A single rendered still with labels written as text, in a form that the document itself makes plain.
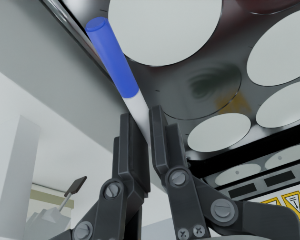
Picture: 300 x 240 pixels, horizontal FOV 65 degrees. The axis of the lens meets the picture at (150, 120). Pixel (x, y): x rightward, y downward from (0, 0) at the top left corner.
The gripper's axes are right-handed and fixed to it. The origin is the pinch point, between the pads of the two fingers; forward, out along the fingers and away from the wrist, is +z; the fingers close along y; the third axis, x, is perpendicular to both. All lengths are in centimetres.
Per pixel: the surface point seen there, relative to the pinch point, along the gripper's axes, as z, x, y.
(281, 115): 15.3, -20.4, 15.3
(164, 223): 55, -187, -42
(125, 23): 12.3, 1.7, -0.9
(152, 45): 12.7, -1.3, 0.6
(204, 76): 13.5, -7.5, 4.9
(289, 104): 15.2, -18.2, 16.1
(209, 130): 14.1, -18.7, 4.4
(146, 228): 53, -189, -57
